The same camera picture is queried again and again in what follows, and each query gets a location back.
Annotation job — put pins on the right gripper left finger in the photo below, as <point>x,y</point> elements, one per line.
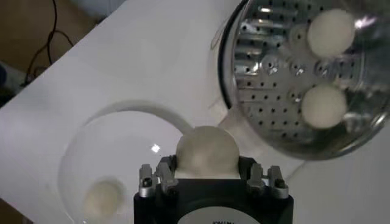
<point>161,179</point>

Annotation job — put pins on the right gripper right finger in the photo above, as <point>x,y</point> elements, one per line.
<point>268,182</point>

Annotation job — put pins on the white steamed baozi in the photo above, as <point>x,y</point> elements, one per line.
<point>324,106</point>
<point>330,33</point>
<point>207,152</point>
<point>102,199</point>

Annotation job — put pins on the perforated steel steamer basket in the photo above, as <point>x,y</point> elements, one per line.
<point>274,91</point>

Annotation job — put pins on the white round plate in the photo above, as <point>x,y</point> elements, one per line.
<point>115,152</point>

